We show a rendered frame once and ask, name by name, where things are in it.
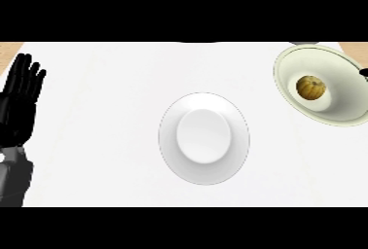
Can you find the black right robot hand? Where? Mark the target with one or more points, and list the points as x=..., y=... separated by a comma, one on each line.
x=364, y=74

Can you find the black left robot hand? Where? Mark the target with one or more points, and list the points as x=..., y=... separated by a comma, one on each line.
x=18, y=107

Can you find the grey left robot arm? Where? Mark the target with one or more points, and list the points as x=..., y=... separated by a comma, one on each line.
x=13, y=175

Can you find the cream plate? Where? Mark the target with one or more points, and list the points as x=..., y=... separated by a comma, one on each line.
x=336, y=64

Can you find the yellow-brown squash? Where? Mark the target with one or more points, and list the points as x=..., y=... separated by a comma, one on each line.
x=311, y=87

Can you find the white bowl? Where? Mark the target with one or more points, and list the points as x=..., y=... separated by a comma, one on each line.
x=204, y=138

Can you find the grey object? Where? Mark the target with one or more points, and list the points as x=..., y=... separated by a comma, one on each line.
x=303, y=42

